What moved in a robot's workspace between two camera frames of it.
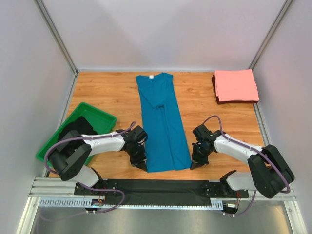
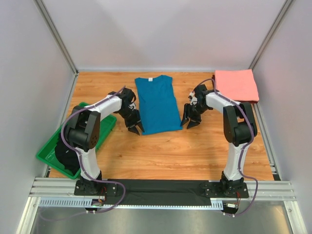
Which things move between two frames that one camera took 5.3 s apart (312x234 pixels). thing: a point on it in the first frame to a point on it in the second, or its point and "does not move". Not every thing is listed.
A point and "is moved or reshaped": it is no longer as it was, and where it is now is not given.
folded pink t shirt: [236, 85] does not move
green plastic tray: [102, 122] does not move
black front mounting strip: [159, 192] does not move
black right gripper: [200, 157] to [191, 115]
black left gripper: [137, 156] to [133, 122]
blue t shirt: [166, 147] is moved or reshaped
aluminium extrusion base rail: [60, 189] does not move
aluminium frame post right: [284, 7] does not move
